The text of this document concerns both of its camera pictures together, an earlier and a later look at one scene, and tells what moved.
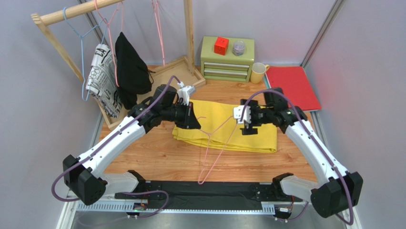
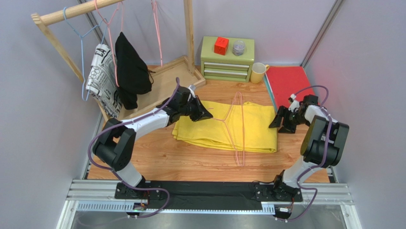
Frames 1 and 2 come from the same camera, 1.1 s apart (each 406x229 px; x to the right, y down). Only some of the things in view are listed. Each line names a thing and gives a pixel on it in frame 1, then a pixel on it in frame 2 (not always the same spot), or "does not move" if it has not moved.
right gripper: (251, 119) → (290, 117)
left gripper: (189, 120) → (202, 113)
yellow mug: (258, 71) does not move
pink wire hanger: (215, 129) → (223, 120)
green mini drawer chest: (228, 67) does not move
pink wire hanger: (156, 7) does not move
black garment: (132, 76) does not move
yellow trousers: (218, 129) does not move
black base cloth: (202, 195) does not move
